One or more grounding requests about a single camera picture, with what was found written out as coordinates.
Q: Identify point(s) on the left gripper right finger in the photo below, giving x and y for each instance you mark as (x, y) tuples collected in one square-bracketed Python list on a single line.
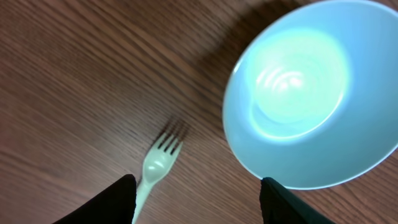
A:
[(281, 206)]

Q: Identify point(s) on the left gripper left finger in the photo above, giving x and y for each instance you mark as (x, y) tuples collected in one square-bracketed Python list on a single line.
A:
[(115, 204)]

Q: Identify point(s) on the light blue bowl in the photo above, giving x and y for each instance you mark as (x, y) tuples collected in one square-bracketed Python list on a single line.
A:
[(312, 101)]

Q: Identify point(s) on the white fork left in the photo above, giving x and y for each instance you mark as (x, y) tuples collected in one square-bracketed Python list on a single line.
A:
[(156, 165)]

